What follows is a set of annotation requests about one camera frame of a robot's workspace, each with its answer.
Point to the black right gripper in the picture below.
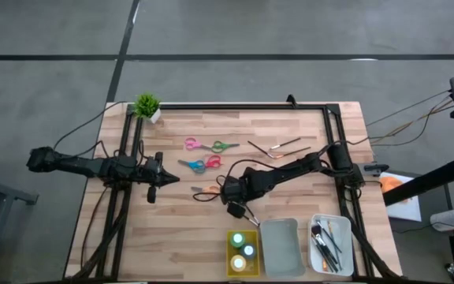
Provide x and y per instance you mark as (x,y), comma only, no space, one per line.
(235,191)

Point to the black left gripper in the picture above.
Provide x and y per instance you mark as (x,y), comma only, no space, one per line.
(151,195)

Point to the black paintbrush silver ferrule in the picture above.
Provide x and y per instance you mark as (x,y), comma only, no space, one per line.
(327,254)
(329,237)
(260,149)
(255,221)

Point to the green paint bottle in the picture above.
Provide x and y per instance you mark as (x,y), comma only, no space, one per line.
(237,239)

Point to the brown paintbrush silver ferrule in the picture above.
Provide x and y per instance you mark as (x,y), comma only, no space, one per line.
(286,143)

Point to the yellow paint bottle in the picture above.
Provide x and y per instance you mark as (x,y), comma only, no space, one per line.
(238,263)

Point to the black paintbrush orange ferrule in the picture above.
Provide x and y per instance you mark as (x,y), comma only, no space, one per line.
(325,265)

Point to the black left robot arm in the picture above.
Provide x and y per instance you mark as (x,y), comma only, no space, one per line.
(77,165)

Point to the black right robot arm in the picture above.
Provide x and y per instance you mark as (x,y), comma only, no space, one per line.
(282,177)

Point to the light grey plastic bin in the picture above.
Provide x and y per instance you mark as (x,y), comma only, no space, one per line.
(282,248)

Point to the potted green plant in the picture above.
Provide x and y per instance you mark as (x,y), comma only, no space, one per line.
(147,105)

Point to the yellow plastic basket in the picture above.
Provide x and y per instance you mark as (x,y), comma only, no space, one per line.
(254,270)

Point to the black clamp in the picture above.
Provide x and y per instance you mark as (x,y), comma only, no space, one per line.
(291,102)

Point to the white plastic bin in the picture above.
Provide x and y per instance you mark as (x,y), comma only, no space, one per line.
(346,260)

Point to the orange object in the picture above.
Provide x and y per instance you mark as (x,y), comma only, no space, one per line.
(392,184)

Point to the grey metal cart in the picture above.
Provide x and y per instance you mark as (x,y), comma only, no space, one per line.
(6,188)

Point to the white paper sheet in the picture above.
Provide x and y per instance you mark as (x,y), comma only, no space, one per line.
(408,209)

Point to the black support beam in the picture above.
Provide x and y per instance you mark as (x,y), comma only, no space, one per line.
(428,179)

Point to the white paper roll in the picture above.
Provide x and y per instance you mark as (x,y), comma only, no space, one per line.
(447,219)

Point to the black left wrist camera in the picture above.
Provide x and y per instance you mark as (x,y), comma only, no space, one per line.
(152,165)

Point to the arm base mounting bracket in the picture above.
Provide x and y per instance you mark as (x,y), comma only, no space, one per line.
(376,169)

